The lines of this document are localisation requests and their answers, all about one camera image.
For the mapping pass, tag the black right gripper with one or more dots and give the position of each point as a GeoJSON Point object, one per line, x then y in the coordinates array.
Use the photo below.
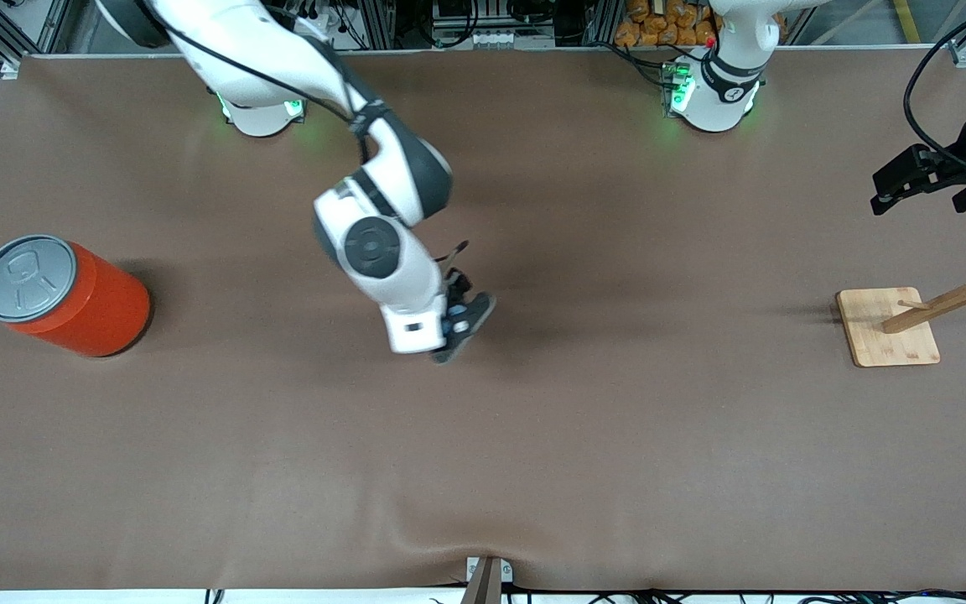
{"type": "Point", "coordinates": [459, 288]}

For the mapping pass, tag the metal table clamp bracket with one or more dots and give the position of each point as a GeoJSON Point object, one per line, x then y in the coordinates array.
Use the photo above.
{"type": "Point", "coordinates": [487, 587]}

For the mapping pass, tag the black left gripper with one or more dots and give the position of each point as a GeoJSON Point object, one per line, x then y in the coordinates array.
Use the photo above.
{"type": "Point", "coordinates": [950, 164]}

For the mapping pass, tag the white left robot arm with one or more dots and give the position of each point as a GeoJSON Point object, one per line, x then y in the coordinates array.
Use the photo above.
{"type": "Point", "coordinates": [726, 84]}

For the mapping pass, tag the wooden mug rack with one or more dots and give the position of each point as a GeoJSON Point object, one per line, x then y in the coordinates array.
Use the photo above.
{"type": "Point", "coordinates": [885, 335]}

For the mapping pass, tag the orange can with silver lid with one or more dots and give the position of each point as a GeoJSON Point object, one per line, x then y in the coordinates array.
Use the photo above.
{"type": "Point", "coordinates": [89, 310]}

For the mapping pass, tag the white power strip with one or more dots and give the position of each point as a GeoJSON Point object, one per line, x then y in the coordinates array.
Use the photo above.
{"type": "Point", "coordinates": [508, 39]}

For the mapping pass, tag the brown table mat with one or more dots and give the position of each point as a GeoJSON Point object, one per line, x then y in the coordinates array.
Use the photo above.
{"type": "Point", "coordinates": [533, 461]}

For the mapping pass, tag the orange snack bags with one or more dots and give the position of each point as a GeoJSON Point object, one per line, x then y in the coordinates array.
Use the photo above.
{"type": "Point", "coordinates": [659, 29]}

